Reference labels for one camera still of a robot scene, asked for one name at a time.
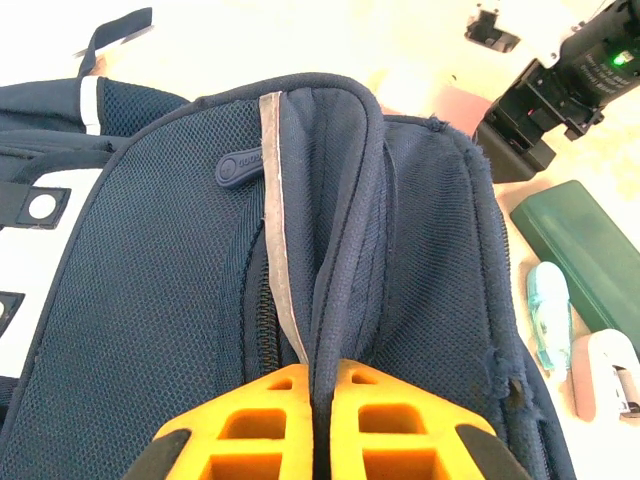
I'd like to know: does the pink eraser block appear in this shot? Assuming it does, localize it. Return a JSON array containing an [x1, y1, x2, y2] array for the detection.
[[431, 83, 495, 137]]

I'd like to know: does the green pencil case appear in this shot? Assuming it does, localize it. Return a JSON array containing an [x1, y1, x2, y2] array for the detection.
[[509, 179, 640, 347]]

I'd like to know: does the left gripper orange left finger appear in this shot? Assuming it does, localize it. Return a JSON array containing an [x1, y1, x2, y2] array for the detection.
[[122, 363, 317, 480]]

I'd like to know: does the navy blue backpack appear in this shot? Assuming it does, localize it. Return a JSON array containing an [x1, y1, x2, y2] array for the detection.
[[0, 6, 577, 480]]

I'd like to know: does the pink and white stapler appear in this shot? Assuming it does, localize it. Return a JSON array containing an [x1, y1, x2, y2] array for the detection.
[[569, 328, 640, 422]]

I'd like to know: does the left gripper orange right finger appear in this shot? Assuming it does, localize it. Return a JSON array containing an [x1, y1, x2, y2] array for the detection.
[[328, 358, 532, 480]]

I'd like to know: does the teal correction tape dispenser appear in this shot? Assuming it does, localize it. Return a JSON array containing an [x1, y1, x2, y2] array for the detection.
[[526, 260, 573, 384]]

